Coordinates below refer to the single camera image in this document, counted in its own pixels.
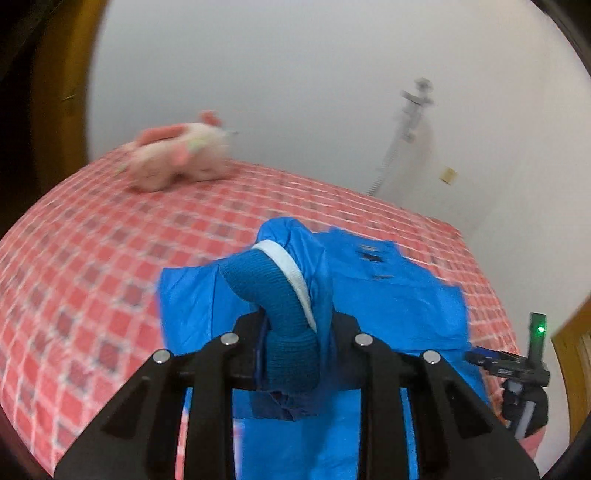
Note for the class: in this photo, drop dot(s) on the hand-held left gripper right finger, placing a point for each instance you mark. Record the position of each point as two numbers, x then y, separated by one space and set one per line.
347 334

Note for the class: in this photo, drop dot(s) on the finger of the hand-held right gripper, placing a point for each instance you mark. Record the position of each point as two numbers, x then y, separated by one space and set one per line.
479 358

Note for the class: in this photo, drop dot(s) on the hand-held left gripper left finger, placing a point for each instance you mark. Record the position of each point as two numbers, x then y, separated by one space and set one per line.
247 344

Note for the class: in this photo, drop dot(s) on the blue puffer jacket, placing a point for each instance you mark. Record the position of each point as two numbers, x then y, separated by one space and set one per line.
392 314

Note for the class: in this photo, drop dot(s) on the wooden furniture panel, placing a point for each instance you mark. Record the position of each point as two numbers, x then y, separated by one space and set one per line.
575 360

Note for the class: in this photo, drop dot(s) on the red checked blanket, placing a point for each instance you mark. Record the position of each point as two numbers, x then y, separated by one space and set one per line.
92 277

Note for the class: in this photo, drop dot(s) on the pink plush toy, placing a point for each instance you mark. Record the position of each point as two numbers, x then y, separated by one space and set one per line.
184 157

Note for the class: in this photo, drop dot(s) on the wooden door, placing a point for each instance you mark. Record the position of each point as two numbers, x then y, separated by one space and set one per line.
60 92

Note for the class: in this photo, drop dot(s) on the yellow wall socket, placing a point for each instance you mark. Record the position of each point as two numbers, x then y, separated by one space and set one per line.
449 175

